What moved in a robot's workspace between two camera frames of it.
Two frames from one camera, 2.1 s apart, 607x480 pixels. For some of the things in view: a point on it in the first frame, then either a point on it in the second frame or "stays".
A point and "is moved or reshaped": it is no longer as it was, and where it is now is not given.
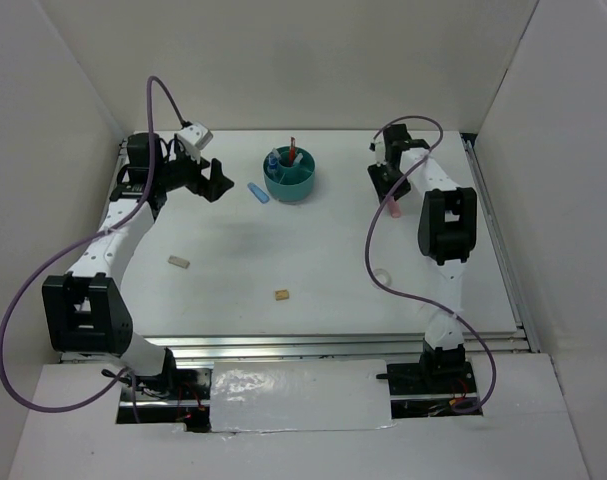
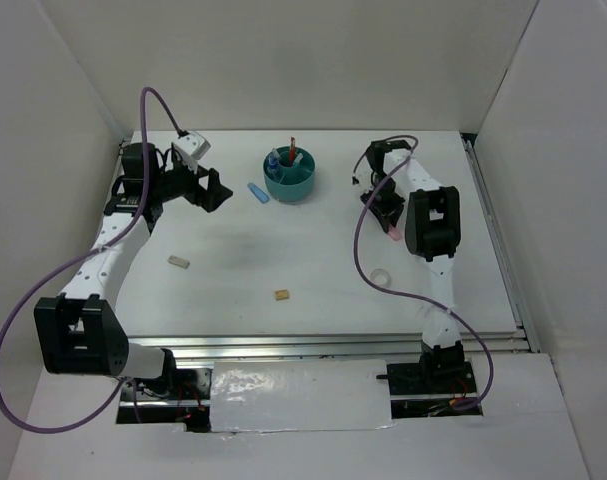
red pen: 292,150 stays
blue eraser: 258,193 stays
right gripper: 376,175 → 385,213
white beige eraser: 178,261 stays
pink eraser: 395,209 is moved or reshaped
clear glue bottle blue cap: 272,166 stays
